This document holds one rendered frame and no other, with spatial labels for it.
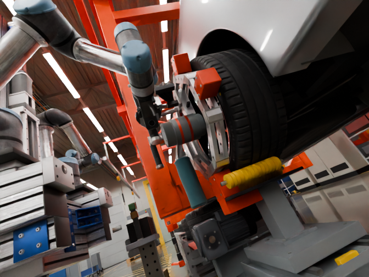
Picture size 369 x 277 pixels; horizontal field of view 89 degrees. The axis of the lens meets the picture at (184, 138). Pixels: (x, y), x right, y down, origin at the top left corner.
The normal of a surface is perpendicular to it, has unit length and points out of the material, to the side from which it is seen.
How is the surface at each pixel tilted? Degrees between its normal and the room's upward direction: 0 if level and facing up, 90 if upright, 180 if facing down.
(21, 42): 133
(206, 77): 90
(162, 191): 90
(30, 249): 90
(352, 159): 90
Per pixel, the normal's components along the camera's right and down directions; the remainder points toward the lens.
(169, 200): 0.07, -0.44
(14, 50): 0.72, 0.24
